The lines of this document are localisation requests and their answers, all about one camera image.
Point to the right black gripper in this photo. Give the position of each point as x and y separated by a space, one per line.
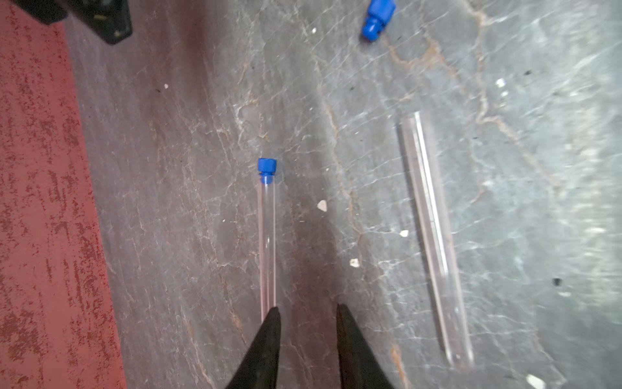
110 20

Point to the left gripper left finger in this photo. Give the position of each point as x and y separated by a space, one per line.
259 367

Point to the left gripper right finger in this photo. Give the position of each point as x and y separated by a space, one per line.
358 366

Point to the clear test tube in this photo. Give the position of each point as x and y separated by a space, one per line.
267 242
437 239

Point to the blue stopper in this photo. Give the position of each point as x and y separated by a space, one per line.
267 168
378 15

